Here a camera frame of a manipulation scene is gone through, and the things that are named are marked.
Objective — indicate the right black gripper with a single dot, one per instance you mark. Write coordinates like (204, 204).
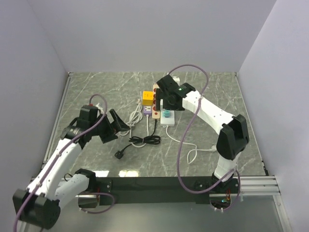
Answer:
(160, 95)

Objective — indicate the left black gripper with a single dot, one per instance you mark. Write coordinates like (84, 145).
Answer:
(117, 125)

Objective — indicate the beige red-socket power strip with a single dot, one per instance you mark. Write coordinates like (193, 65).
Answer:
(155, 113)

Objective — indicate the teal USB charger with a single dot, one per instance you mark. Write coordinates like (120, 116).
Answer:
(166, 113)

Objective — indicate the white multicolour power strip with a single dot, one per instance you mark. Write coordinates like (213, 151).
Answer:
(171, 120)

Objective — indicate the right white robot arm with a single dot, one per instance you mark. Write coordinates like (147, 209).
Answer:
(232, 130)

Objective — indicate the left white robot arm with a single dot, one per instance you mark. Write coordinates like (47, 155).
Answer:
(41, 202)

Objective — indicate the purple white socket adapter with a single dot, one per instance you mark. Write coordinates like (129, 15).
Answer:
(147, 110)

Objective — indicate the yellow cube adapter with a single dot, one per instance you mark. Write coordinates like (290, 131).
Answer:
(147, 98)

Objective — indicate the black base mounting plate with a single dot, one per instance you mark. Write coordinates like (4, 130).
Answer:
(156, 190)

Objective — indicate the aluminium rail frame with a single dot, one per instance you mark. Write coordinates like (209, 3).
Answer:
(248, 186)

